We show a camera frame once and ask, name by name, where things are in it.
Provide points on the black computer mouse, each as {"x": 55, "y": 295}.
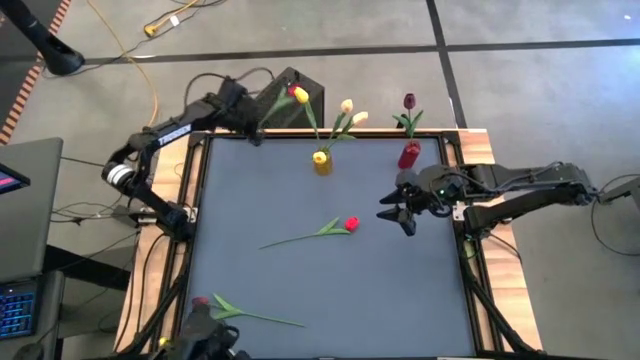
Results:
{"x": 30, "y": 352}

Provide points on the grey table mat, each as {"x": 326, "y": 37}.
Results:
{"x": 325, "y": 300}

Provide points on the yellow glass vase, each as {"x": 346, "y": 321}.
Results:
{"x": 324, "y": 170}

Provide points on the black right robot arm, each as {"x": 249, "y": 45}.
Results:
{"x": 525, "y": 200}

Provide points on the red glass vase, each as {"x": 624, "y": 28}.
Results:
{"x": 409, "y": 157}

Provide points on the black perforated computer case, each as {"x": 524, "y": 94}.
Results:
{"x": 305, "y": 115}

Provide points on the grey metal bracket plate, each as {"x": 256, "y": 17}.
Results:
{"x": 127, "y": 215}

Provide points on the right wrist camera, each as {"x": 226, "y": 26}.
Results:
{"x": 407, "y": 225}

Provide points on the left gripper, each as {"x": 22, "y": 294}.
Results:
{"x": 242, "y": 107}

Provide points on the grey laptop lid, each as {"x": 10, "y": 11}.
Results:
{"x": 30, "y": 225}

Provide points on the grey metal stand foot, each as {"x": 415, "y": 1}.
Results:
{"x": 620, "y": 190}

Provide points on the black stand pole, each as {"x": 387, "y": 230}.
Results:
{"x": 55, "y": 52}

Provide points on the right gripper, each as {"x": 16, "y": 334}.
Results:
{"x": 435, "y": 190}

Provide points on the laptop with backlit keyboard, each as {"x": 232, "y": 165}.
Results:
{"x": 17, "y": 310}

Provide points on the black metal table frame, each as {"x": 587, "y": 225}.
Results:
{"x": 380, "y": 134}

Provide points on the small lit screen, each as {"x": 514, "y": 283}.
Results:
{"x": 10, "y": 180}

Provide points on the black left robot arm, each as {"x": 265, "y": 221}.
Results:
{"x": 172, "y": 132}

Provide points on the cream artificial tulip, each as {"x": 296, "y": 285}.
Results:
{"x": 360, "y": 118}
{"x": 347, "y": 106}

